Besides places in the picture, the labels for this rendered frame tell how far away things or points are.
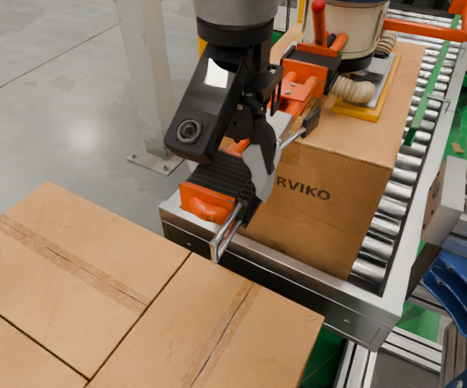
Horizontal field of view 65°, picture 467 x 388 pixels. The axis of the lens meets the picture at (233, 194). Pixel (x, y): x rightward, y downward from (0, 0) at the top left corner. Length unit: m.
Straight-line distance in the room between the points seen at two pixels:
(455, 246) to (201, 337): 0.58
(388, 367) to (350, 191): 0.71
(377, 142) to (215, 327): 0.56
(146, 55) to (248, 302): 1.27
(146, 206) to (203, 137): 1.64
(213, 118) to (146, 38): 1.50
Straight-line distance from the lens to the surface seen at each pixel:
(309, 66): 0.69
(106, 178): 2.18
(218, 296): 0.99
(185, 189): 0.45
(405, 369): 1.37
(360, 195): 0.81
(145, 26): 1.81
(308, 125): 0.58
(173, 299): 0.99
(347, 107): 0.86
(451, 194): 0.67
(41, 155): 2.50
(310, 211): 0.88
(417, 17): 2.80
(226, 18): 0.33
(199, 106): 0.35
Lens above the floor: 1.40
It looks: 45 degrees down
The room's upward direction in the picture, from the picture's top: straight up
